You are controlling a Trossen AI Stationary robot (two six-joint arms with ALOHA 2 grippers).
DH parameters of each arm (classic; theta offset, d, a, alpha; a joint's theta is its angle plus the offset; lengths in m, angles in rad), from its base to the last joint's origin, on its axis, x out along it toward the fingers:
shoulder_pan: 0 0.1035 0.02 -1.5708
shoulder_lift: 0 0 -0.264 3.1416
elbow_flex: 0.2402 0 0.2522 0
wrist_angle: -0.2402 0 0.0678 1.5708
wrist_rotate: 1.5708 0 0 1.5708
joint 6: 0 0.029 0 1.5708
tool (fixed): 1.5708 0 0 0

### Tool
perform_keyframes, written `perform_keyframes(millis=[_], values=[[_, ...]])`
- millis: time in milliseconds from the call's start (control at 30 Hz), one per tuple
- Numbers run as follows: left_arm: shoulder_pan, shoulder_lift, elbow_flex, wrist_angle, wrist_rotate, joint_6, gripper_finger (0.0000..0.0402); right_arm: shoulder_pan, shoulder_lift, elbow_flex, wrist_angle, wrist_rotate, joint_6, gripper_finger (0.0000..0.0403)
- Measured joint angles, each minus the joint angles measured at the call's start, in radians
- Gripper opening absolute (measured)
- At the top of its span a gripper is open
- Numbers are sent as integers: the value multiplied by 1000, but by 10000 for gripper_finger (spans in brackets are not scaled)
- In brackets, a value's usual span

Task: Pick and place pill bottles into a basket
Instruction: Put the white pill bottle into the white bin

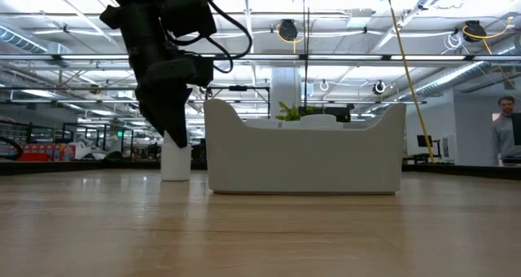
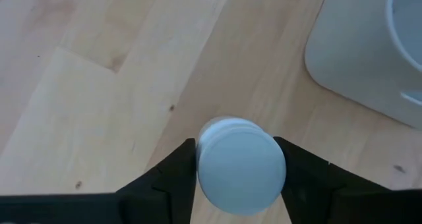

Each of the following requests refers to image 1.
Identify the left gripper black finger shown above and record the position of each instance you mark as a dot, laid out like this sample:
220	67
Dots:
169	110

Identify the white pill bottle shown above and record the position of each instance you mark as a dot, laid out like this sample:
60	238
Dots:
176	165

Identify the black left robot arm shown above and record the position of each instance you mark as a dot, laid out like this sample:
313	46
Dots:
142	24

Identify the pale grey plastic basket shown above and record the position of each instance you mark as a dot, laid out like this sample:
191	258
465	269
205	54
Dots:
303	159

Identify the small green potted plant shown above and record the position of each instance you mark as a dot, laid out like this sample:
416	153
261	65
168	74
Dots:
291	113

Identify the row of red boxes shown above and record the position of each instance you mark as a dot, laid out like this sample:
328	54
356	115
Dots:
45	151

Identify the black monitor on stand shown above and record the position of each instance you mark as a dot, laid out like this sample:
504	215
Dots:
425	141

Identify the person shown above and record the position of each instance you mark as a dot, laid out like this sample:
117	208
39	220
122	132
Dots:
502	138

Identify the black computer monitor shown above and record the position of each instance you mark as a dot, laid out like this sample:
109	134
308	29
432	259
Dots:
517	128

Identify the black aluminium table frame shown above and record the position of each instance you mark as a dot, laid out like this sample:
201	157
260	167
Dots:
81	168

